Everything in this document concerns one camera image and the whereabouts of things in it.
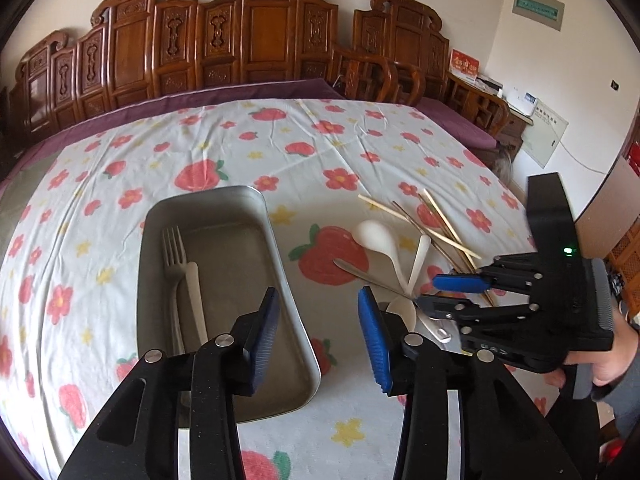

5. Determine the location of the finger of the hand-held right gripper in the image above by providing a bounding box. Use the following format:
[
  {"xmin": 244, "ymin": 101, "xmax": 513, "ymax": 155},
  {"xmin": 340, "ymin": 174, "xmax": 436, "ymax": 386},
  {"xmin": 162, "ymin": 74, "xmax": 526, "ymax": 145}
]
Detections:
[
  {"xmin": 432, "ymin": 254, "xmax": 546, "ymax": 307},
  {"xmin": 415, "ymin": 294, "xmax": 546, "ymax": 373}
]

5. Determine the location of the white plastic knife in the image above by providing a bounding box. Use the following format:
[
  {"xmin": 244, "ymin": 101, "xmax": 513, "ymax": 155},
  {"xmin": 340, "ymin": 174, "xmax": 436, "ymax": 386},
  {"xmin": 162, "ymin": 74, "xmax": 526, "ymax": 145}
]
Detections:
[{"xmin": 184, "ymin": 261, "xmax": 209, "ymax": 347}]

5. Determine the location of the person's right hand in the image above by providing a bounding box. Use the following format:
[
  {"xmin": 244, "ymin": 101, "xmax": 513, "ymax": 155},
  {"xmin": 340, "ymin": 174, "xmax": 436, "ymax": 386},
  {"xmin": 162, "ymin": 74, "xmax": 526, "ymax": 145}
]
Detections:
[{"xmin": 591, "ymin": 319, "xmax": 640, "ymax": 387}]

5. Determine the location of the white desk device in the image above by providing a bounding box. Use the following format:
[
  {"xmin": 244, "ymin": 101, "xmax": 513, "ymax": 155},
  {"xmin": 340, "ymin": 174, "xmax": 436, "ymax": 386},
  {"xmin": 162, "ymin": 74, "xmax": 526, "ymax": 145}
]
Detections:
[{"xmin": 509, "ymin": 87, "xmax": 539, "ymax": 117}]

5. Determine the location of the metal fork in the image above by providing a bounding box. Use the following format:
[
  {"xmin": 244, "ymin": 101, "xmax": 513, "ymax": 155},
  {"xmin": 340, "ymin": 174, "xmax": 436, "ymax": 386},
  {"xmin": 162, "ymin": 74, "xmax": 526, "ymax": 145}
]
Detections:
[{"xmin": 160, "ymin": 226, "xmax": 190, "ymax": 358}]

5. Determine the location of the red desk calendar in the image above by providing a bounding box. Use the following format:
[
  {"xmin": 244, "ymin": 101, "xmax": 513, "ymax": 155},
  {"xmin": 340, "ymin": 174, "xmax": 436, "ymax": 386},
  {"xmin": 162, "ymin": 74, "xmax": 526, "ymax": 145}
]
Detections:
[{"xmin": 450, "ymin": 49, "xmax": 481, "ymax": 84}]

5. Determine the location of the wooden armchair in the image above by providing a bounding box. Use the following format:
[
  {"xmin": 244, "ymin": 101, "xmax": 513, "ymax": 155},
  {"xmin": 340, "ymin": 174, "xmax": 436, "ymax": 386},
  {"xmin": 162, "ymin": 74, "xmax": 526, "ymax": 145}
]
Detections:
[{"xmin": 330, "ymin": 44, "xmax": 427, "ymax": 107}]

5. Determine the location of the brown wooden chopstick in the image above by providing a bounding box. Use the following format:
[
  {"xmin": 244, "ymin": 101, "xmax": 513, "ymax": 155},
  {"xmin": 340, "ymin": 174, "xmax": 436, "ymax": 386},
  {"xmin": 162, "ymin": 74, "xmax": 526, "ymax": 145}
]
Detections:
[
  {"xmin": 418, "ymin": 194, "xmax": 463, "ymax": 246},
  {"xmin": 391, "ymin": 201, "xmax": 497, "ymax": 308}
]

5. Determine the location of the white spoon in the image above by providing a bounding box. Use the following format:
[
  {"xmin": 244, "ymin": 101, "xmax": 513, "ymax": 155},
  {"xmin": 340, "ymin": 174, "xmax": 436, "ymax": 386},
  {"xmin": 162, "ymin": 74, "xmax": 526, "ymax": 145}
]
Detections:
[
  {"xmin": 352, "ymin": 220, "xmax": 416, "ymax": 297},
  {"xmin": 386, "ymin": 234, "xmax": 432, "ymax": 336}
]

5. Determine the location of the person's right forearm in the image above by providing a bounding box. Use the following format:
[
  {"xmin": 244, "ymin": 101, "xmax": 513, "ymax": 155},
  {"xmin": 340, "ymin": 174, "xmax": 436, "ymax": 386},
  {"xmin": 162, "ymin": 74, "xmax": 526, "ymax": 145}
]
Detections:
[{"xmin": 597, "ymin": 360, "xmax": 640, "ymax": 446}]

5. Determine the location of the metal spoon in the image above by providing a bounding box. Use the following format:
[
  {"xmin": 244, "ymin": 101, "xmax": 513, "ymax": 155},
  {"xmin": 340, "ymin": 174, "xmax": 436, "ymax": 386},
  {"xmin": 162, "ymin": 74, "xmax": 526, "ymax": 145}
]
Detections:
[{"xmin": 333, "ymin": 257, "xmax": 463, "ymax": 346}]

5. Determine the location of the wall electrical panel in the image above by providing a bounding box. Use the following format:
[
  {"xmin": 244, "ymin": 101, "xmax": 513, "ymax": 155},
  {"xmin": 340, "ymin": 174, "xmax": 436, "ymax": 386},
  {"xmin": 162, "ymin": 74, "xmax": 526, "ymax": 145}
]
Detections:
[{"xmin": 514, "ymin": 0, "xmax": 566, "ymax": 34}]

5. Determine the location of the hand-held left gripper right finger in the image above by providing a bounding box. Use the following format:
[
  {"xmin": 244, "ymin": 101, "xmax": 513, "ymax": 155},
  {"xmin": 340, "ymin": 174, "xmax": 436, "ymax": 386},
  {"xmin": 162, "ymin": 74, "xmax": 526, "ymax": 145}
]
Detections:
[{"xmin": 357, "ymin": 286, "xmax": 583, "ymax": 480}]

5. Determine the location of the beige board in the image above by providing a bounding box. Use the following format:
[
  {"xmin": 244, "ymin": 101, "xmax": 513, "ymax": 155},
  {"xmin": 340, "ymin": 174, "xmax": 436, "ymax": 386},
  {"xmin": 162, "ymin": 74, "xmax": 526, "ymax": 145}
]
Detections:
[{"xmin": 574, "ymin": 155, "xmax": 640, "ymax": 262}]

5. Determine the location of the light wooden chopstick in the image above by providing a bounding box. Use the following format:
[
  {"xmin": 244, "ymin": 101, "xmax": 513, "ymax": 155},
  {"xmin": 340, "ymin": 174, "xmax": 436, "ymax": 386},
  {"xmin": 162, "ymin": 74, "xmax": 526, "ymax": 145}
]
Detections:
[
  {"xmin": 358, "ymin": 194, "xmax": 483, "ymax": 261},
  {"xmin": 422, "ymin": 188, "xmax": 480, "ymax": 272}
]

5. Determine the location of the floral strawberry print sheet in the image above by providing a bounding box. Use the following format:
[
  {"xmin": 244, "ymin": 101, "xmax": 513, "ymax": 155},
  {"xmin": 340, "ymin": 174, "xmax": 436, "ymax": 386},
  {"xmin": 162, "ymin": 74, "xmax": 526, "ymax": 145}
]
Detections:
[{"xmin": 0, "ymin": 97, "xmax": 551, "ymax": 480}]

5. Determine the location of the white cable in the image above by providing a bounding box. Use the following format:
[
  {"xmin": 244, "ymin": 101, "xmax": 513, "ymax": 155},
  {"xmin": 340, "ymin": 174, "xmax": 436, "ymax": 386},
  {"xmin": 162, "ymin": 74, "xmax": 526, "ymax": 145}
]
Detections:
[{"xmin": 556, "ymin": 137, "xmax": 608, "ymax": 177}]

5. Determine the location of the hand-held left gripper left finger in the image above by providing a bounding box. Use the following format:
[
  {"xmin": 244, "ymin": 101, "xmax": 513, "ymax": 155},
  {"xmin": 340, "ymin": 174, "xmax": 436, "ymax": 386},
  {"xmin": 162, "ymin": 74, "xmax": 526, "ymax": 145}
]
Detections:
[{"xmin": 57, "ymin": 287, "xmax": 281, "ymax": 480}]

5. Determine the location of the metal tray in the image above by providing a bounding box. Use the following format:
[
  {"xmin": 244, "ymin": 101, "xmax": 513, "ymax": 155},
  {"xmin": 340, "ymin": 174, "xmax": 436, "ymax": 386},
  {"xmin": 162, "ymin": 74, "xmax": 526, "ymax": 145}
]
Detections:
[{"xmin": 136, "ymin": 185, "xmax": 322, "ymax": 428}]

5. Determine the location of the white panel board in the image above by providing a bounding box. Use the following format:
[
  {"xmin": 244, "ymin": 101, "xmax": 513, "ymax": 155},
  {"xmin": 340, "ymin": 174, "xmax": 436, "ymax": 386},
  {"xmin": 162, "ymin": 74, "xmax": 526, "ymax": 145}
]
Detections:
[{"xmin": 520, "ymin": 100, "xmax": 570, "ymax": 169}]

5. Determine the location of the grey round fan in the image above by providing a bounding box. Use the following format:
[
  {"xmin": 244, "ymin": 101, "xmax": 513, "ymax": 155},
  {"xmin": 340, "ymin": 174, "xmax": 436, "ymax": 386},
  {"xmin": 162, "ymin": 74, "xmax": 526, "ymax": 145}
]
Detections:
[{"xmin": 491, "ymin": 144, "xmax": 517, "ymax": 187}]

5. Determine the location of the carved wooden bench back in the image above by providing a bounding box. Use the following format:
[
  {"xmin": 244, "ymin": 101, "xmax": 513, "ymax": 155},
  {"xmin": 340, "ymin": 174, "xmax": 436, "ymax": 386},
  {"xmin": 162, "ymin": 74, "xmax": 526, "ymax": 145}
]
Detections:
[
  {"xmin": 9, "ymin": 0, "xmax": 201, "ymax": 137},
  {"xmin": 197, "ymin": 0, "xmax": 342, "ymax": 92},
  {"xmin": 352, "ymin": 0, "xmax": 451, "ymax": 107}
]

